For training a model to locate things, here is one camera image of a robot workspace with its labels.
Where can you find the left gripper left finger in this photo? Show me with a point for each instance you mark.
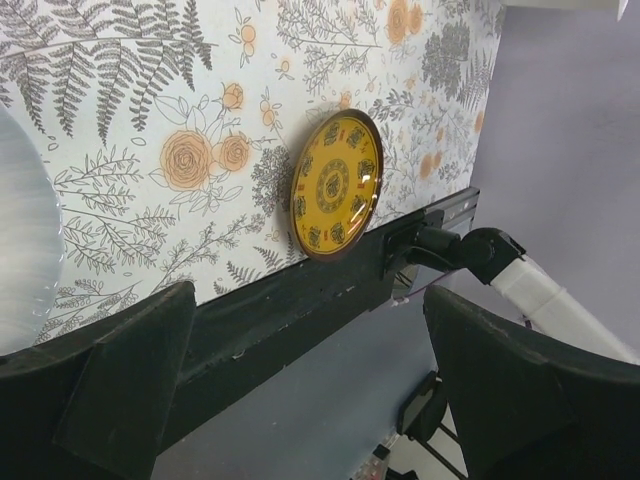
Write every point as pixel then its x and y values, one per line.
pixel 94 403

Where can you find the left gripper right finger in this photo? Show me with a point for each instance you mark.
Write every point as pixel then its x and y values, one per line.
pixel 526 406

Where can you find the white scalloped plate front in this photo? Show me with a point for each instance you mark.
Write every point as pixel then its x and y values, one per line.
pixel 32 248

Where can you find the yellow brown patterned plate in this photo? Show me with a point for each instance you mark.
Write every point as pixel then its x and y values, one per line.
pixel 336 185

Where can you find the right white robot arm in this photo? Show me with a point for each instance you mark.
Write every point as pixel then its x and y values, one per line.
pixel 494 258

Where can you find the white plastic bin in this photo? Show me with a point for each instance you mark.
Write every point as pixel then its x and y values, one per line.
pixel 618 7

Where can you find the floral patterned table mat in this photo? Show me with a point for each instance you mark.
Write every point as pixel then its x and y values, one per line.
pixel 170 129

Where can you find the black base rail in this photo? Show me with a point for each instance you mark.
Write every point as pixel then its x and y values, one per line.
pixel 242 339

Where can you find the aluminium frame rail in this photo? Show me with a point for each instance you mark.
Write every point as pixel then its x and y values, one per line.
pixel 459 210

